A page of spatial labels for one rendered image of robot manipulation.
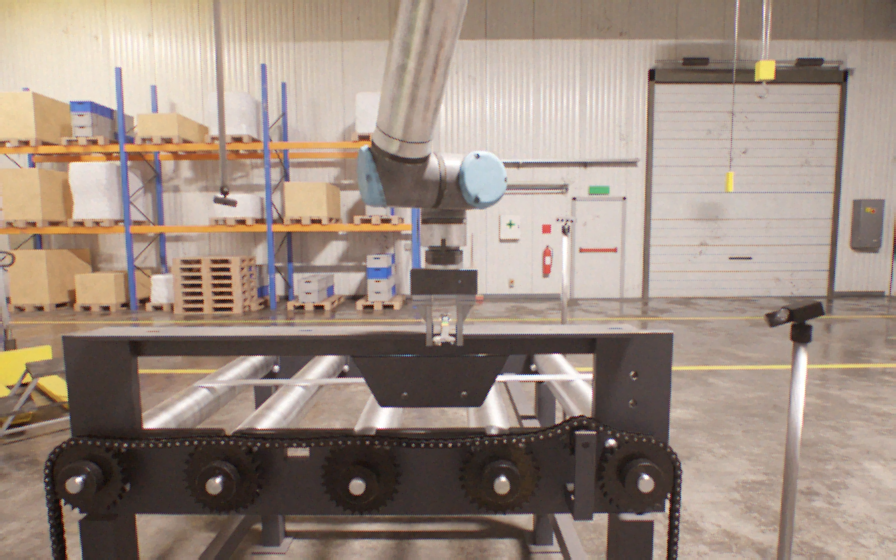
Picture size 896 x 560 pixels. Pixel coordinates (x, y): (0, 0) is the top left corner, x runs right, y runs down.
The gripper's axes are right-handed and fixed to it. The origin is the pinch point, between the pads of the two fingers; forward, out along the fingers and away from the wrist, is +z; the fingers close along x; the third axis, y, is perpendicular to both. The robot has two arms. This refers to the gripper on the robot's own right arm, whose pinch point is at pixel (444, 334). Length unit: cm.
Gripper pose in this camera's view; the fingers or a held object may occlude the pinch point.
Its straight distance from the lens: 92.0
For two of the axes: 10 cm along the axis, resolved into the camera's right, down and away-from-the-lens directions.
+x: -10.0, 0.1, 0.0
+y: 0.0, -1.0, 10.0
